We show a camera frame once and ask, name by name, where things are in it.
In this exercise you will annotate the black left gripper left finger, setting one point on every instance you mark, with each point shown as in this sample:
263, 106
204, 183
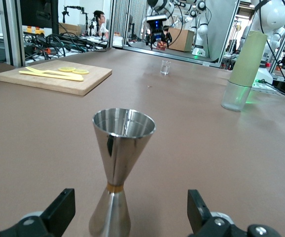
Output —
56, 214

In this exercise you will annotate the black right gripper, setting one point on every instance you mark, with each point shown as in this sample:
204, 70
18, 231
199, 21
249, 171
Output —
156, 30

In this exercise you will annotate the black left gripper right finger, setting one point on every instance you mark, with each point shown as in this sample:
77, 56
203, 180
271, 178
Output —
199, 214

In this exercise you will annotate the small clear glass cup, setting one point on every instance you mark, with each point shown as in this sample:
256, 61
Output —
165, 69

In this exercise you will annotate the steel double jigger measuring cup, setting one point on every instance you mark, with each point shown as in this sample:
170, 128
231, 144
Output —
122, 153

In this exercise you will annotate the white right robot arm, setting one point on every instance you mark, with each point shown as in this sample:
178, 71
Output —
275, 14

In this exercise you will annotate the small black robot arm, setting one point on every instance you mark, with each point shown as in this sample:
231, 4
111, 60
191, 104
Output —
64, 16

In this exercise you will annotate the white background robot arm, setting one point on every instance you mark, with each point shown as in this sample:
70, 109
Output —
201, 27

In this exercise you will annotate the orange patterned box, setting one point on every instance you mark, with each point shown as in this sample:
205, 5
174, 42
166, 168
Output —
161, 46

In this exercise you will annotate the large brown wooden crate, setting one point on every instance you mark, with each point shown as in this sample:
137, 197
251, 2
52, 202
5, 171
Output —
182, 39

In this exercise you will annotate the grey backdrop sheet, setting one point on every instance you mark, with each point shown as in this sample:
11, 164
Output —
216, 29

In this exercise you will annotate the seated person with glasses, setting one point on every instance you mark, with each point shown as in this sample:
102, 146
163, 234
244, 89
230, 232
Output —
100, 22

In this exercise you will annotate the yellow lemon slice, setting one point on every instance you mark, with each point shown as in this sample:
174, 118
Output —
66, 69
81, 71

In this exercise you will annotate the green sleeved clear bottle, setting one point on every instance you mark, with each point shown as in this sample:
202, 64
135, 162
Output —
248, 61

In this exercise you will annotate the flat cardboard boxes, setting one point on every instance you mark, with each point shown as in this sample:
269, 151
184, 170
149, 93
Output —
69, 29

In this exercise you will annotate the yellow plastic knife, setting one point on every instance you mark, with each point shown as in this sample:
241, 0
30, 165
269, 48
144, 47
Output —
58, 76

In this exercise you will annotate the wooden cutting board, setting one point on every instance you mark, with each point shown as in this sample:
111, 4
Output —
58, 85

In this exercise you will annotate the yellow plastic fork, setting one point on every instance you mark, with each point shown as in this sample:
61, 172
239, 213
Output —
53, 72

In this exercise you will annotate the large black monitor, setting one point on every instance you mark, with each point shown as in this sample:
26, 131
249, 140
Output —
39, 14

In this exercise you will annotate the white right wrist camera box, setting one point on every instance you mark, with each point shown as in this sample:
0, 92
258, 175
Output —
156, 18

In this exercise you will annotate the aluminium frame rail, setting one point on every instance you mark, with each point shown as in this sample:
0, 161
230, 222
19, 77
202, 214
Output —
182, 54

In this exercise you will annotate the aluminium frame corner post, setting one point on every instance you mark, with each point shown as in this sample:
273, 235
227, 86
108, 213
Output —
115, 24

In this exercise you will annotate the slanted aluminium frame post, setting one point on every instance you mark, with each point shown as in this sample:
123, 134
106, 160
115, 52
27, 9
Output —
230, 29

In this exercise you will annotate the aluminium camera stand post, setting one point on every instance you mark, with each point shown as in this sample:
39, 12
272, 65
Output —
13, 32

